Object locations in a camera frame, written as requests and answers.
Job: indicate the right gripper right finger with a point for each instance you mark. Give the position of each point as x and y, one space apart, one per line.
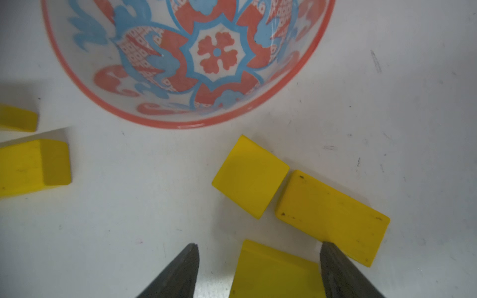
341 278

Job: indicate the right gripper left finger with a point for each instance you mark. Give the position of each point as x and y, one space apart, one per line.
178 279

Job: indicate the yellow square block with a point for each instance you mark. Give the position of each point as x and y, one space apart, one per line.
250 176

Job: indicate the long yellow bar block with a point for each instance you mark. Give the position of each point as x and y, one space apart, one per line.
34 166

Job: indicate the short yellow block back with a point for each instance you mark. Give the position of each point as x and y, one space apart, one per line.
17 119

